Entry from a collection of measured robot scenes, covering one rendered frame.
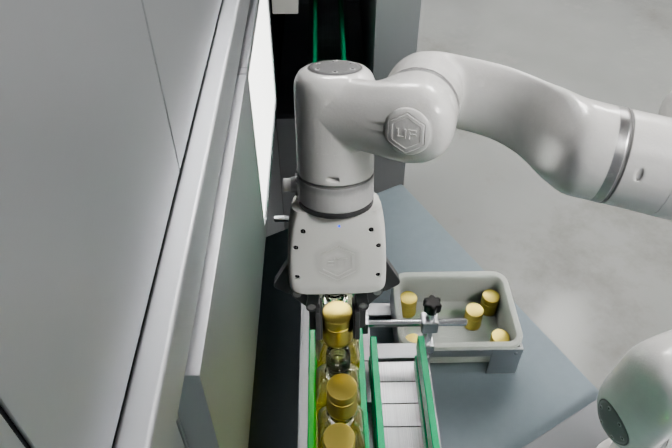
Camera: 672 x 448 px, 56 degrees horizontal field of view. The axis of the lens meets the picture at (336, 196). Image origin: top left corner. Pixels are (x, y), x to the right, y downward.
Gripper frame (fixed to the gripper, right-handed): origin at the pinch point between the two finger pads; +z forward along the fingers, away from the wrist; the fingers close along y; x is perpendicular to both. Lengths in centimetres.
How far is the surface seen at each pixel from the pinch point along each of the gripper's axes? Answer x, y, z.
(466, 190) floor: 177, 59, 79
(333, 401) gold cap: -5.2, -0.7, 7.4
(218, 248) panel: -1.7, -12.0, -10.7
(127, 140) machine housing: -14.4, -14.9, -28.0
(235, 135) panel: 16.3, -11.8, -15.5
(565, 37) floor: 299, 139, 47
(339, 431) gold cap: -9.1, -0.2, 7.6
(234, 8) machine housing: 32.1, -12.6, -27.4
